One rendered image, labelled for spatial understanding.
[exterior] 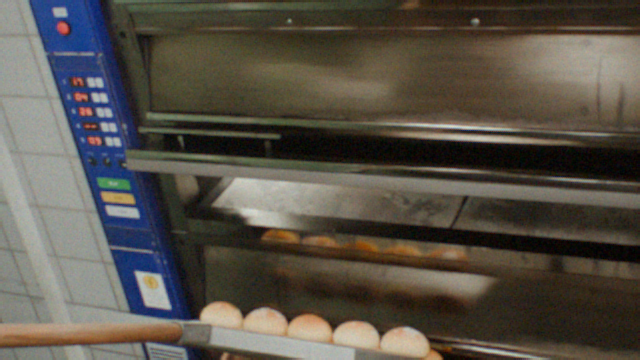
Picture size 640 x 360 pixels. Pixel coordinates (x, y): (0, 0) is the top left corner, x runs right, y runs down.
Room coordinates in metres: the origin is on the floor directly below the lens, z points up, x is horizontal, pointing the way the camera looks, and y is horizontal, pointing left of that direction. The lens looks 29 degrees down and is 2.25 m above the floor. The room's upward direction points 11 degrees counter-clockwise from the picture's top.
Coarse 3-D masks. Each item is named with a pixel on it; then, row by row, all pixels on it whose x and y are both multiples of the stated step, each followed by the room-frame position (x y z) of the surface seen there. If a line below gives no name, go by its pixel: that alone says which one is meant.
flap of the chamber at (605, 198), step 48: (192, 144) 1.79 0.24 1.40; (240, 144) 1.75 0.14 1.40; (288, 144) 1.71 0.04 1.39; (336, 144) 1.68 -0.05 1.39; (384, 144) 1.65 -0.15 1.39; (432, 144) 1.61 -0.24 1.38; (432, 192) 1.42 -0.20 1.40; (480, 192) 1.37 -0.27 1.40; (528, 192) 1.34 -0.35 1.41; (576, 192) 1.30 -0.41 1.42
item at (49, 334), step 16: (0, 336) 0.92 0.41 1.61; (16, 336) 0.94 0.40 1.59; (32, 336) 0.96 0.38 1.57; (48, 336) 0.99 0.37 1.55; (64, 336) 1.01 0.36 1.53; (80, 336) 1.03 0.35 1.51; (96, 336) 1.05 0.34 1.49; (112, 336) 1.08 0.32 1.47; (128, 336) 1.11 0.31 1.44; (144, 336) 1.14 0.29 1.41; (160, 336) 1.17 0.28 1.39; (176, 336) 1.20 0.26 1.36
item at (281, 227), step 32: (192, 224) 1.86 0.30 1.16; (224, 224) 1.82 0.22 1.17; (256, 224) 1.78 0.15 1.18; (288, 224) 1.76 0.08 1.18; (320, 224) 1.73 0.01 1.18; (352, 224) 1.71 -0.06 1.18; (384, 224) 1.68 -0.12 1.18; (448, 256) 1.57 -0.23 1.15; (480, 256) 1.53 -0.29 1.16; (512, 256) 1.50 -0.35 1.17; (544, 256) 1.47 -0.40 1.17; (576, 256) 1.44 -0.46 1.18; (608, 256) 1.42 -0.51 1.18
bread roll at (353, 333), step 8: (344, 328) 1.53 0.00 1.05; (352, 328) 1.52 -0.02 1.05; (360, 328) 1.52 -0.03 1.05; (368, 328) 1.52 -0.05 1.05; (336, 336) 1.52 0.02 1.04; (344, 336) 1.51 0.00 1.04; (352, 336) 1.50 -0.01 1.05; (360, 336) 1.50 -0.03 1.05; (368, 336) 1.50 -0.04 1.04; (376, 336) 1.50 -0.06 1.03; (344, 344) 1.50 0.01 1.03; (352, 344) 1.50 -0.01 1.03; (360, 344) 1.49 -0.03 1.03; (368, 344) 1.49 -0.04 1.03; (376, 344) 1.49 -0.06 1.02
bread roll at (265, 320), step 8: (256, 312) 1.63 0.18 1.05; (264, 312) 1.63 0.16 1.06; (272, 312) 1.62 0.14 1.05; (248, 320) 1.62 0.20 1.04; (256, 320) 1.61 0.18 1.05; (264, 320) 1.61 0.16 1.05; (272, 320) 1.60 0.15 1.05; (280, 320) 1.61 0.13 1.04; (248, 328) 1.61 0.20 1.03; (256, 328) 1.60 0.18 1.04; (264, 328) 1.59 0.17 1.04; (272, 328) 1.59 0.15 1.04; (280, 328) 1.59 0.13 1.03
